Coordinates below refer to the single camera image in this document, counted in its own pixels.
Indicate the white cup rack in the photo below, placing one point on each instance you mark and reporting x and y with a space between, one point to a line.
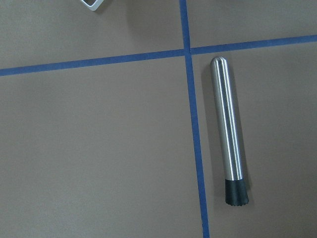
92 5

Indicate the steel muddler black tip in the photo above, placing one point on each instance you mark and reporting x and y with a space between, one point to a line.
225 104

